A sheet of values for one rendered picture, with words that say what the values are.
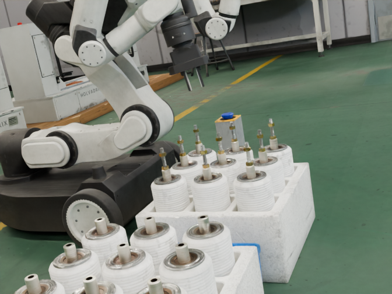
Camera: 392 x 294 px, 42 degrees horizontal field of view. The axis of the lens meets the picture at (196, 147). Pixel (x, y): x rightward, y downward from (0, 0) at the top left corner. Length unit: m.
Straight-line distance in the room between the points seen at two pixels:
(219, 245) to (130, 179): 0.77
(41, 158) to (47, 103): 2.05
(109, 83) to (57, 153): 0.32
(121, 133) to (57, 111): 2.26
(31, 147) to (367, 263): 1.20
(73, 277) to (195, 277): 0.24
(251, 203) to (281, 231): 0.10
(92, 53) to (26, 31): 2.47
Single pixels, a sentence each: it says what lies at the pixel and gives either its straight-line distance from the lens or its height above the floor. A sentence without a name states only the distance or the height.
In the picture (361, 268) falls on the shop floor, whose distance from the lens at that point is 1.36.
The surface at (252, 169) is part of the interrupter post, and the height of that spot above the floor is 0.27.
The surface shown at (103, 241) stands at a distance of 1.10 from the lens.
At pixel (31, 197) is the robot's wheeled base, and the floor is 0.16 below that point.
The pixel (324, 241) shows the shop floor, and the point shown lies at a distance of 1.49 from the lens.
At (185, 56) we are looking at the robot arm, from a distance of 1.50.
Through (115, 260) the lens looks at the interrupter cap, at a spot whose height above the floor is 0.25.
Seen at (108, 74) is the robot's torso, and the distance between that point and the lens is 1.72.
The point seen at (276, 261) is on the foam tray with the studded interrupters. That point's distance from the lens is 1.29.
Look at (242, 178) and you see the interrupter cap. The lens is 1.28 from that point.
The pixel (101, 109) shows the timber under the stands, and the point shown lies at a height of 0.04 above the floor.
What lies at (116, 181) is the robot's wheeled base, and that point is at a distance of 1.68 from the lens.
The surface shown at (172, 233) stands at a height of 0.25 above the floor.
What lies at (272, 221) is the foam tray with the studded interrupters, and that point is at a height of 0.17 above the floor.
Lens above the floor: 0.66
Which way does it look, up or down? 14 degrees down
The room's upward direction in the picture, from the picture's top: 10 degrees counter-clockwise
